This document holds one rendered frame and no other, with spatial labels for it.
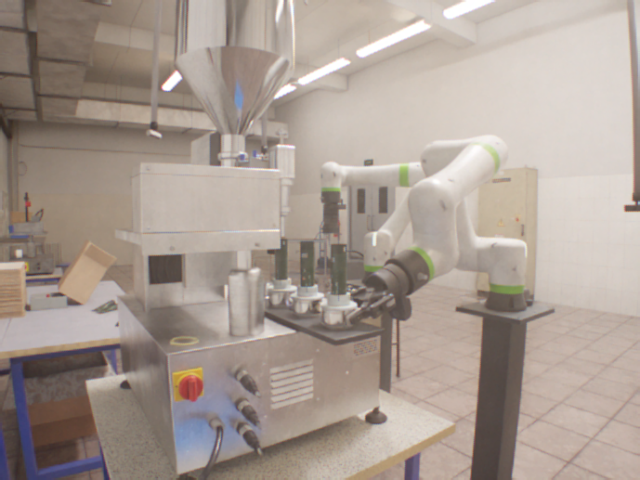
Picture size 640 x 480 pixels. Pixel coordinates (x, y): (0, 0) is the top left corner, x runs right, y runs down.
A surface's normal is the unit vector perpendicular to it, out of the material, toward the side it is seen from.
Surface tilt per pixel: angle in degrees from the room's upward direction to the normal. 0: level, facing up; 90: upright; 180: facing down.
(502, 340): 90
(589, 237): 90
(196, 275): 90
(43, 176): 90
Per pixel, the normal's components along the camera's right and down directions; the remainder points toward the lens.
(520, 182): -0.82, 0.04
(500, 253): -0.66, 0.01
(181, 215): 0.58, 0.05
